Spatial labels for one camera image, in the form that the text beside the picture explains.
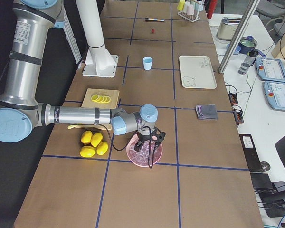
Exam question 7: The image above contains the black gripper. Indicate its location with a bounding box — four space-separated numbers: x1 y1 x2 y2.
134 126 166 152

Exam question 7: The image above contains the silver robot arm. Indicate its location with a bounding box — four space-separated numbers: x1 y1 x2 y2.
0 0 165 152

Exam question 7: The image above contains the pink bowl of ice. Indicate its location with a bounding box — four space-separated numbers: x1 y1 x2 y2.
126 134 163 167

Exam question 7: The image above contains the light blue plastic cup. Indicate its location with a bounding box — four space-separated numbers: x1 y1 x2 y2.
143 57 153 70

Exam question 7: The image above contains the white cup rack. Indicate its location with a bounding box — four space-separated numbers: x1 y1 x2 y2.
177 0 204 22

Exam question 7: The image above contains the pink cup on rack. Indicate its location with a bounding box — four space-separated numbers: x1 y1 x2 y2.
186 4 195 16

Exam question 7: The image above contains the yellow cup on rack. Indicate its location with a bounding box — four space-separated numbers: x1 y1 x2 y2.
177 0 186 11

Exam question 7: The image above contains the yellow lemon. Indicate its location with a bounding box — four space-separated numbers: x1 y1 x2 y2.
80 146 96 158
81 130 93 145
90 133 103 147
96 142 108 155

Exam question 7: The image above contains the bamboo cutting board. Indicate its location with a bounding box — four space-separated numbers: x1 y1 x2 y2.
75 88 120 131

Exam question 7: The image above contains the grey folded cloth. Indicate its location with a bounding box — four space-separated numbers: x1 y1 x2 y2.
196 104 218 120

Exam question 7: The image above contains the lemon slices row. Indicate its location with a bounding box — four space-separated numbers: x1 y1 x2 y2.
91 94 111 104

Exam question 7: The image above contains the cream bear serving tray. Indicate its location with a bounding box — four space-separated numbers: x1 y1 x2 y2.
179 55 217 89

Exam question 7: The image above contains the steel muddler black tip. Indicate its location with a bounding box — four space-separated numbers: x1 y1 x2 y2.
145 18 165 22

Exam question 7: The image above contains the clear water bottle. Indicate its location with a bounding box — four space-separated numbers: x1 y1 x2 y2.
238 48 259 75

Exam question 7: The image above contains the dark blue pot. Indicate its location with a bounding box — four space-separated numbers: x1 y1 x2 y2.
238 36 257 54

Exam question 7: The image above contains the blue teach pendant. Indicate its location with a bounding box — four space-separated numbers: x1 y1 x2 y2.
263 81 285 111
256 57 285 82

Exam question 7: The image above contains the silver toaster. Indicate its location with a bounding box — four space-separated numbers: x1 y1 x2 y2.
217 17 241 41

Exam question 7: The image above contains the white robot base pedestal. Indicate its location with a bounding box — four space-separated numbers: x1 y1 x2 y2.
76 0 118 78

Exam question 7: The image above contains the aluminium frame post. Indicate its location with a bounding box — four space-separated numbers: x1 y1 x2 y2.
218 0 260 73

